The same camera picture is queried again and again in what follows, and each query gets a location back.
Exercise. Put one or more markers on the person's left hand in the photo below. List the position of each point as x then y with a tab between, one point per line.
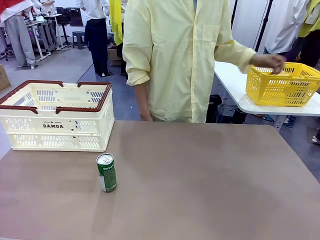
267	62

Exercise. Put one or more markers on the person's right hand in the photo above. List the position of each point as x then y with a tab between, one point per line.
147	117

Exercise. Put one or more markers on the textured green drink can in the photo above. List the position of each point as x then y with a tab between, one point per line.
107	175

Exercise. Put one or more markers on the person's left forearm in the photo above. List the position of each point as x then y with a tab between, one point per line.
235	53

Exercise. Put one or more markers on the person's right forearm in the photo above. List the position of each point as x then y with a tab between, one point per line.
143	100

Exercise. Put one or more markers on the yellow plastic basket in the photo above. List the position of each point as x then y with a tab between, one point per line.
275	90

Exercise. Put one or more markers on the cream plastic shopping basket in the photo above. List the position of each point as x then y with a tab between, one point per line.
57	140

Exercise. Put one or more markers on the black tripod pole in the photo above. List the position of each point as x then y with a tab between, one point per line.
262	27

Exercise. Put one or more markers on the white table with rounded corners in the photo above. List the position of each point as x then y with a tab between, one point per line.
230	75

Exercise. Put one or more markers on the person in white shirt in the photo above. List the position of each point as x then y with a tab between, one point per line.
282	25

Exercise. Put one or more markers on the person in yellow-green vest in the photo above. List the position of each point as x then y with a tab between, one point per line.
311	22

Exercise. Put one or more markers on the thin black stand pole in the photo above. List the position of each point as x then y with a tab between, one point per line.
233	12

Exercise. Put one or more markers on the person in pale yellow shirt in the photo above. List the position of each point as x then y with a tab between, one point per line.
175	62

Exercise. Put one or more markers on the open cardboard box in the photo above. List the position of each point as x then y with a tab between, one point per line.
113	57

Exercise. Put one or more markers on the person in white top, navy trousers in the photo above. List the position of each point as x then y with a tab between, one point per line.
96	42

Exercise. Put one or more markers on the person with bright yellow garment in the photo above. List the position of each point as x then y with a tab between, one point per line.
116	22

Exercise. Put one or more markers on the small black step stool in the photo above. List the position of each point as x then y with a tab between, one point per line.
78	38

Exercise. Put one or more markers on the black monitor screen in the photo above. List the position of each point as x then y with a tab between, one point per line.
75	16

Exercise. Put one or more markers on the grey standing desk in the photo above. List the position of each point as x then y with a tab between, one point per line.
41	23

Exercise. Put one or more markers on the closed cardboard box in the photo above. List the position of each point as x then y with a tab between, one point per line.
3	77

